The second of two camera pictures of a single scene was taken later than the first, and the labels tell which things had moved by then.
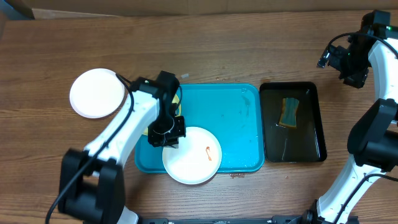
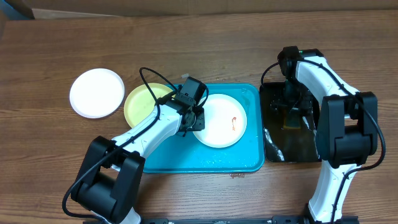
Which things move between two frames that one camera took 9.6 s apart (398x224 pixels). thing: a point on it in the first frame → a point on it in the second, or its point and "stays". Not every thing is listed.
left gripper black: x=156 y=140 → x=201 y=124
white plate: x=197 y=158 → x=225 y=121
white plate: x=97 y=93 stays
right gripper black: x=358 y=80 → x=284 y=104
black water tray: x=304 y=143 stays
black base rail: x=278 y=219 stays
